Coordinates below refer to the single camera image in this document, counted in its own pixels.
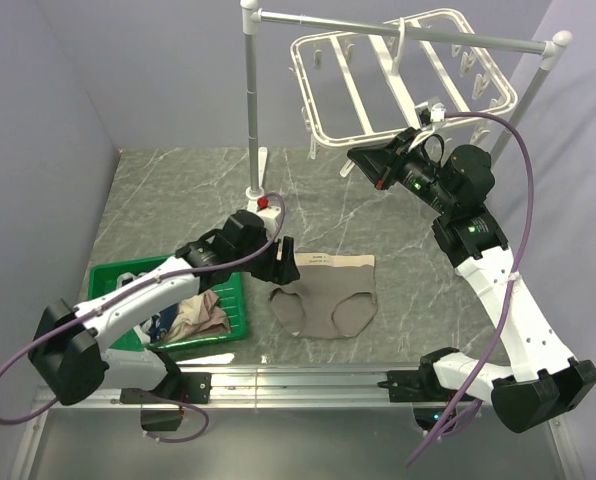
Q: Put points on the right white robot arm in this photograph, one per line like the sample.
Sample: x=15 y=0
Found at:
x=544 y=379

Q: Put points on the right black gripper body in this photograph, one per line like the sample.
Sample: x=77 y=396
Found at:
x=417 y=172

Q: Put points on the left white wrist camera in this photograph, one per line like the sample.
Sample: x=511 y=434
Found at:
x=266 y=208

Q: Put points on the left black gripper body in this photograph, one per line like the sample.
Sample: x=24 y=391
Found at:
x=262 y=265

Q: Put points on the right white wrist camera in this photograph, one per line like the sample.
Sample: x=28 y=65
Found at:
x=431 y=118

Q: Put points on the green plastic tray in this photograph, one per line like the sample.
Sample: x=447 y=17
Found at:
x=102 y=281

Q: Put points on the navy white underwear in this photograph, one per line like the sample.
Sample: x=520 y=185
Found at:
x=154 y=329

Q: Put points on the white clip drying hanger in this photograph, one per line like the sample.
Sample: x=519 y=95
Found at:
x=360 y=89

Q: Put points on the taupe beige underwear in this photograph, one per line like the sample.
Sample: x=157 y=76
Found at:
x=335 y=297

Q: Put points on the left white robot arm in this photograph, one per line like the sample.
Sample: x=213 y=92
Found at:
x=74 y=353

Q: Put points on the aluminium rail base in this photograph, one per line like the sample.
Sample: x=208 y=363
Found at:
x=287 y=422

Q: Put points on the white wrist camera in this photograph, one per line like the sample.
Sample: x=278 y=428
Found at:
x=431 y=118
x=266 y=208

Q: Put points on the beige pink underwear pile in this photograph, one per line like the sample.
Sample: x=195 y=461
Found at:
x=198 y=316

